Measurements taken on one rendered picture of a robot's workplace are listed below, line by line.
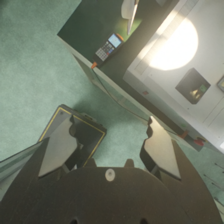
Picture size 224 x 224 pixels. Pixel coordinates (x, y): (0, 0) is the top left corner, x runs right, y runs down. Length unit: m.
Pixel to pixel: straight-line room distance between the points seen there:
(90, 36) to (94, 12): 0.13
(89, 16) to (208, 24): 0.60
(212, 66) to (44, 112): 1.83
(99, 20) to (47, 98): 1.27
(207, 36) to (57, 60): 1.60
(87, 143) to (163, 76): 0.97
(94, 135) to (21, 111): 1.34
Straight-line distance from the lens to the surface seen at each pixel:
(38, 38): 1.93
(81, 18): 0.66
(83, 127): 0.93
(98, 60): 0.46
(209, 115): 0.61
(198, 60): 0.58
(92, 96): 1.20
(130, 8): 0.37
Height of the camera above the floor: 1.16
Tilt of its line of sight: 85 degrees down
